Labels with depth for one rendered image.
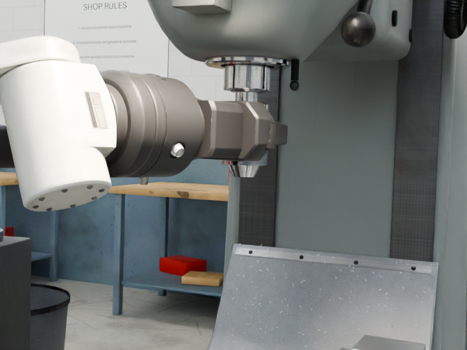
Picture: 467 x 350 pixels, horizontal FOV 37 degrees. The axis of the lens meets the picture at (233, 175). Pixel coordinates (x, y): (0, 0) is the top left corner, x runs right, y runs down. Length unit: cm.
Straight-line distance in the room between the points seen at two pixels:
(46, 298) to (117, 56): 321
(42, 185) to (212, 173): 482
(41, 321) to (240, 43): 199
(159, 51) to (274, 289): 459
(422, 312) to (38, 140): 66
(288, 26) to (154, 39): 498
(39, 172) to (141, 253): 516
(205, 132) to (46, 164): 17
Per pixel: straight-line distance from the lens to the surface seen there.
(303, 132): 107
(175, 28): 65
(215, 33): 63
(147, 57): 561
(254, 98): 70
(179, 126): 57
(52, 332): 258
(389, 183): 104
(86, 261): 594
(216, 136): 61
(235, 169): 69
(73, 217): 596
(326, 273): 106
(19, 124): 52
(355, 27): 60
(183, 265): 502
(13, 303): 94
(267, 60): 67
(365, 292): 104
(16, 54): 53
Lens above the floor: 123
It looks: 3 degrees down
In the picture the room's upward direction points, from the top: 2 degrees clockwise
